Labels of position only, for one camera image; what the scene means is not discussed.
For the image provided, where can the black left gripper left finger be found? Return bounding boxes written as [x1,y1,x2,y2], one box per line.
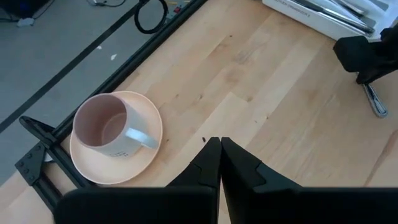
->
[54,136,222,224]

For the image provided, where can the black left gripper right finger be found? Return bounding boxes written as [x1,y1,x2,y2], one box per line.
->
[220,136,398,224]

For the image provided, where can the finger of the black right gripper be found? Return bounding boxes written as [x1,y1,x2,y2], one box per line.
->
[333,35,379,73]
[356,65,398,85]

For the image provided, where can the silver table knife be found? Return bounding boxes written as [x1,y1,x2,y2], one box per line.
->
[362,82,389,119]
[329,0,368,16]
[290,0,376,34]

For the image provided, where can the white plastic cutlery tray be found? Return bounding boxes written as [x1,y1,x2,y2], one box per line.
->
[262,0,398,41]

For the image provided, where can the peach ceramic saucer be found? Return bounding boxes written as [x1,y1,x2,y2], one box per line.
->
[69,90,164,185]

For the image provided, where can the grey power strip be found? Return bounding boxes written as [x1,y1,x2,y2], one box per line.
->
[166,0,193,16]

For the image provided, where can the white floor object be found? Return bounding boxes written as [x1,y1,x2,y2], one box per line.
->
[17,17,35,27]

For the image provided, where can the coiled black floor cable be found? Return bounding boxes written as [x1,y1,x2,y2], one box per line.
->
[134,0,169,35]

